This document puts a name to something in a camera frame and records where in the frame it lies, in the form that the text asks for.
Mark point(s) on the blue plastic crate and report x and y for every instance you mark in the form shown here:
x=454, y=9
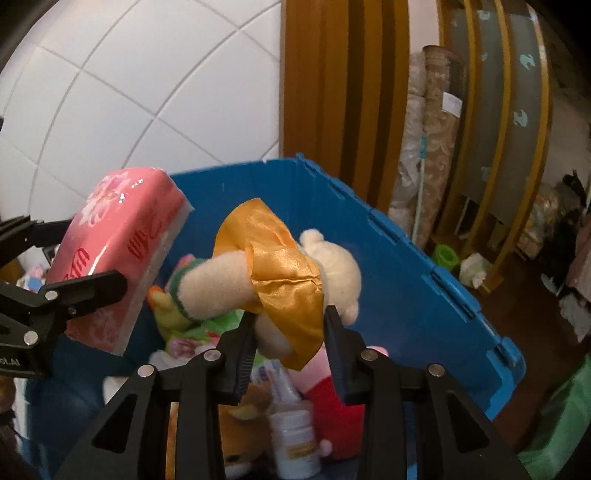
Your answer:
x=392, y=286

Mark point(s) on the white carpet roll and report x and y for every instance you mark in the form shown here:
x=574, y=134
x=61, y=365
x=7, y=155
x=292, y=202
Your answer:
x=411, y=138

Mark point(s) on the yellow duck plush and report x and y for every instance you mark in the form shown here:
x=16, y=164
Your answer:
x=164, y=309

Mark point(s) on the pink tissue pack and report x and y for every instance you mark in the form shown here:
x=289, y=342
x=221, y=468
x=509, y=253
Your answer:
x=115, y=221

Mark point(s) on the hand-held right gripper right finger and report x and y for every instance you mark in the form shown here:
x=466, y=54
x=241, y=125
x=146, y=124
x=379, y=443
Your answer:
x=336, y=364

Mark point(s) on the wooden door frame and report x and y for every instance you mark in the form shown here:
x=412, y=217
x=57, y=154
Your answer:
x=323, y=92

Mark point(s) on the green plastic bag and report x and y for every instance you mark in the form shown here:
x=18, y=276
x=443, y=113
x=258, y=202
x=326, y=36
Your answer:
x=563, y=415

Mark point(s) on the white pill bottle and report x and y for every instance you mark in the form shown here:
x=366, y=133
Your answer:
x=295, y=438

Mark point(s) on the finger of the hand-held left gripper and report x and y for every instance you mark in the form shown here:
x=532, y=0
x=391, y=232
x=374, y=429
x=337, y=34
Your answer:
x=32, y=233
x=87, y=290

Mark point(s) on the dark clothing pile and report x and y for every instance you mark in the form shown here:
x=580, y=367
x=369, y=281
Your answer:
x=565, y=230

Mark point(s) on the white crumpled paper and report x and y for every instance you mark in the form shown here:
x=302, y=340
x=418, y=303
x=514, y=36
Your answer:
x=473, y=270

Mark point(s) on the green cup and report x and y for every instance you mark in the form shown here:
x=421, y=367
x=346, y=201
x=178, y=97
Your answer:
x=445, y=256

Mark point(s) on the red and pink plush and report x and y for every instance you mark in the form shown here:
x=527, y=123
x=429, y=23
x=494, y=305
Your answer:
x=337, y=415

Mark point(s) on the brown dog plush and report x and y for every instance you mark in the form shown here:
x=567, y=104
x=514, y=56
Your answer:
x=244, y=415

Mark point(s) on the brown patterned carpet roll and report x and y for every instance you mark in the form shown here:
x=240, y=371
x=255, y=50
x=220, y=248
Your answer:
x=438, y=138

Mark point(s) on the cream bear plush gold dress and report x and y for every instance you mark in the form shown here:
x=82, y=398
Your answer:
x=277, y=277

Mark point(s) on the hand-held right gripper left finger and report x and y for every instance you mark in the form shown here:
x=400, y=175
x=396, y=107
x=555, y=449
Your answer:
x=242, y=364

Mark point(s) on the wooden glass door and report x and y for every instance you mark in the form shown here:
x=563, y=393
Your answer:
x=498, y=115

